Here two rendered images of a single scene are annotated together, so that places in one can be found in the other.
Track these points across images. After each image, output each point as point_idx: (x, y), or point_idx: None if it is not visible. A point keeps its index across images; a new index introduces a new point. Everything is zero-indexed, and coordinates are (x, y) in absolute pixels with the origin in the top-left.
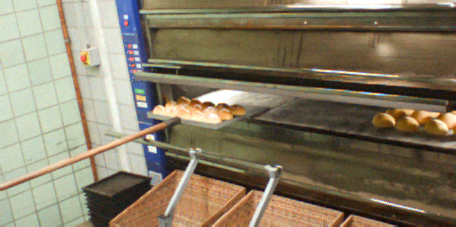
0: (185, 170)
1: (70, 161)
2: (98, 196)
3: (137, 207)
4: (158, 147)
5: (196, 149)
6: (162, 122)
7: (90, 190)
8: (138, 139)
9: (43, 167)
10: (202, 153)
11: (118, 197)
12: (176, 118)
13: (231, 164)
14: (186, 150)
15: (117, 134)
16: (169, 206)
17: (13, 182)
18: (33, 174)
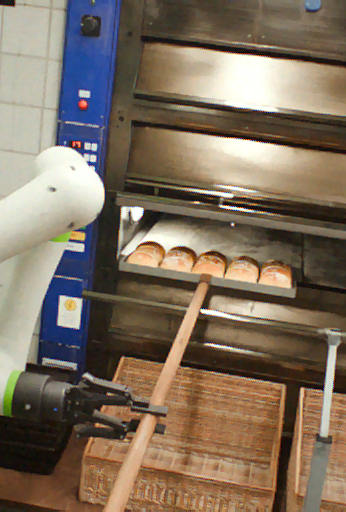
0: (328, 362)
1: (184, 349)
2: None
3: (100, 424)
4: (240, 323)
5: (338, 330)
6: (199, 281)
7: None
8: (187, 308)
9: (170, 363)
10: None
11: None
12: (211, 276)
13: None
14: (318, 331)
15: (123, 299)
16: (325, 421)
17: (166, 395)
18: (171, 376)
